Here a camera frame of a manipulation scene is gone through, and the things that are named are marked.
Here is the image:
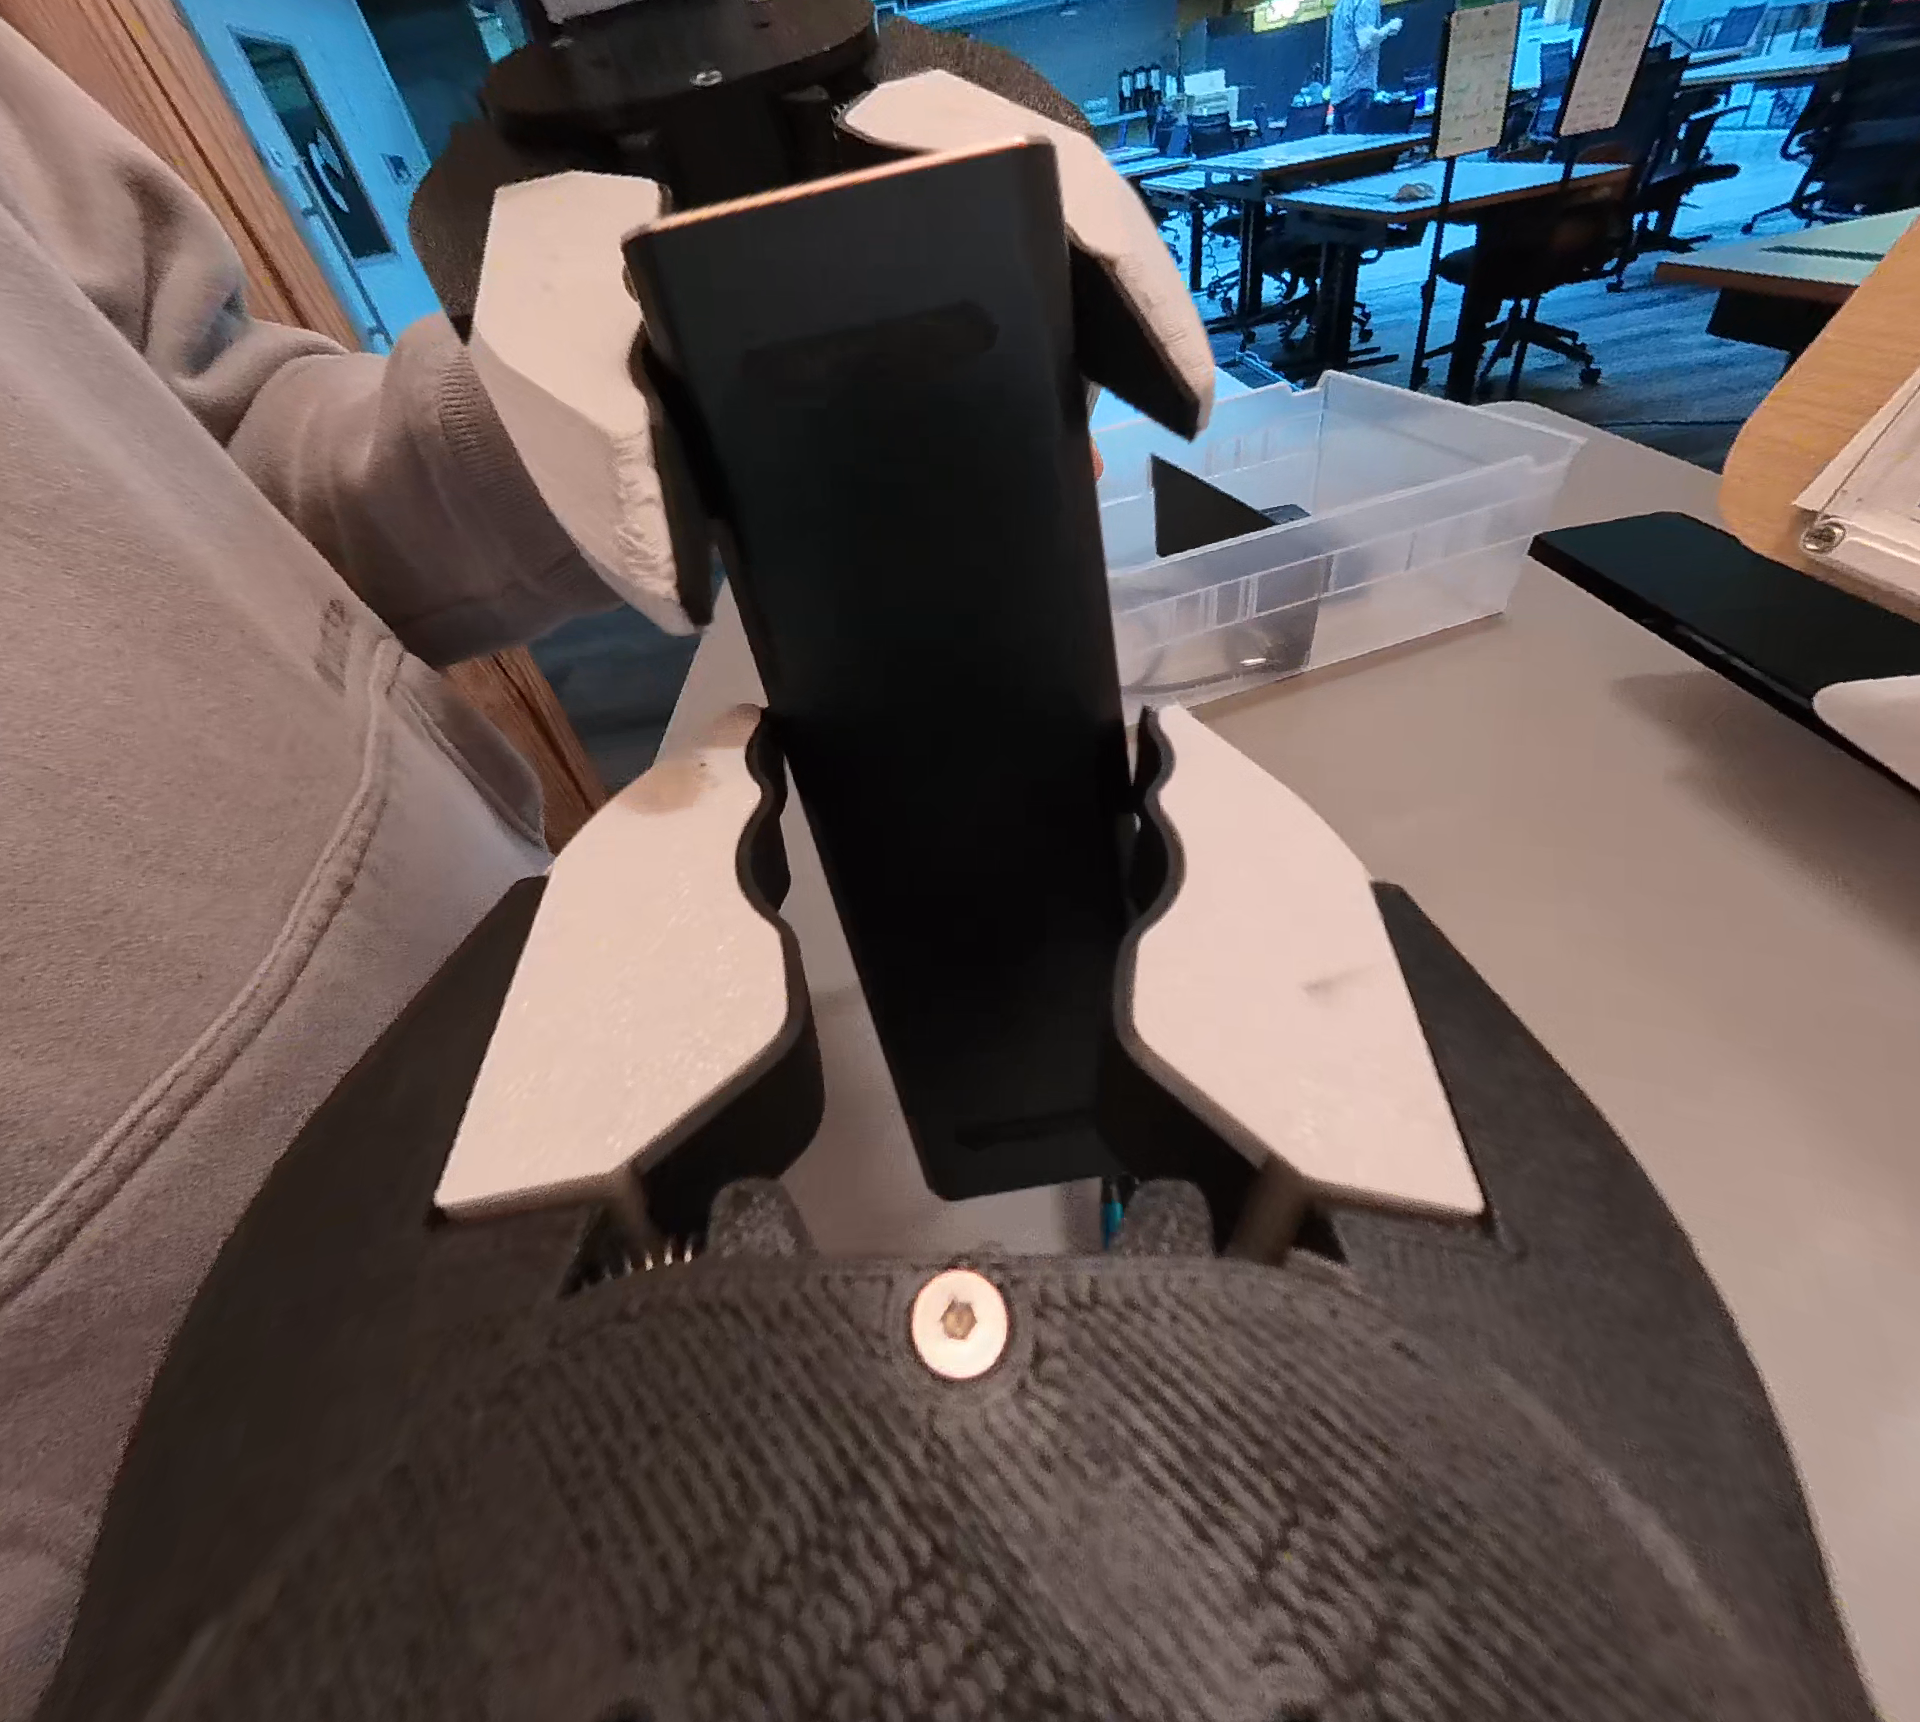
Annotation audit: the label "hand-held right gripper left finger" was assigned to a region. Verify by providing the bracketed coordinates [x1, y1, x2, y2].
[433, 705, 829, 1232]

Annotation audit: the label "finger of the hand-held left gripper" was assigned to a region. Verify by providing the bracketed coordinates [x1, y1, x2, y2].
[835, 74, 1220, 433]
[473, 174, 719, 637]

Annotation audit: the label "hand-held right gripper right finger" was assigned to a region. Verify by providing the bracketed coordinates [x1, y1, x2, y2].
[1112, 702, 1491, 1270]

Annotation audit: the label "black multi-port usb hub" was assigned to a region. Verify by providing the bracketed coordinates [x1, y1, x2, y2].
[621, 140, 1131, 1201]

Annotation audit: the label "wooden office desk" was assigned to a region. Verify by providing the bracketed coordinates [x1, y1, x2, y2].
[1277, 160, 1634, 404]
[1653, 208, 1920, 363]
[1140, 128, 1442, 324]

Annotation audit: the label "black divider panel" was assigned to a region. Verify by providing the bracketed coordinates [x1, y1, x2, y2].
[1152, 454, 1282, 561]

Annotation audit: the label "black office chair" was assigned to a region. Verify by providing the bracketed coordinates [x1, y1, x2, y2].
[1433, 237, 1598, 404]
[1622, 48, 1742, 286]
[1747, 0, 1920, 239]

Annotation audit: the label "document board on stand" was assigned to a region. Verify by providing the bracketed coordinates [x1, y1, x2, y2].
[1557, 0, 1672, 141]
[1437, 0, 1526, 165]

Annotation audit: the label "clear plastic bin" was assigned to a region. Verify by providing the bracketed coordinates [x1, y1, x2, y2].
[1092, 371, 1588, 710]

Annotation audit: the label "person's grey sweatshirt torso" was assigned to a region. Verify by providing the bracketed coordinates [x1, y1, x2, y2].
[0, 14, 563, 1722]

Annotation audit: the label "black stand base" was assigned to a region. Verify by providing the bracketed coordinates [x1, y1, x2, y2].
[1530, 511, 1920, 793]

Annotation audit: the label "white paper sheets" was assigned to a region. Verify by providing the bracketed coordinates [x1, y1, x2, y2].
[1793, 373, 1920, 561]

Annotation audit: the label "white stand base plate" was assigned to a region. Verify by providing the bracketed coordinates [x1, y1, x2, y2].
[1811, 678, 1920, 793]

